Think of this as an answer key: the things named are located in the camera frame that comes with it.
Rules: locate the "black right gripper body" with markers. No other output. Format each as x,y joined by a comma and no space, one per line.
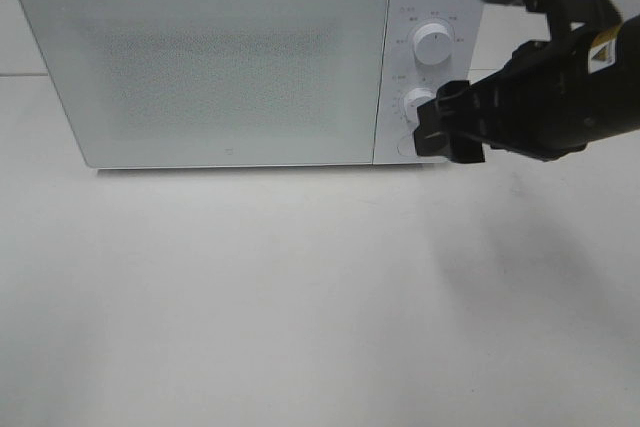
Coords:
538,105

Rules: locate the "white timer knob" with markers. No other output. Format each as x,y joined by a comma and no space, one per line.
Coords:
414,99

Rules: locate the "white round door button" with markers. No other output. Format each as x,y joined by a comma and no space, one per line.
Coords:
406,147

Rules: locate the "white microwave door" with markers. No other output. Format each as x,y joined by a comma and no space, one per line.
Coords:
201,83

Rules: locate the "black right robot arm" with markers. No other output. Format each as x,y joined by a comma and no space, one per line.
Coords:
614,76

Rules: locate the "white upper power knob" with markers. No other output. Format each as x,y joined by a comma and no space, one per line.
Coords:
432,43

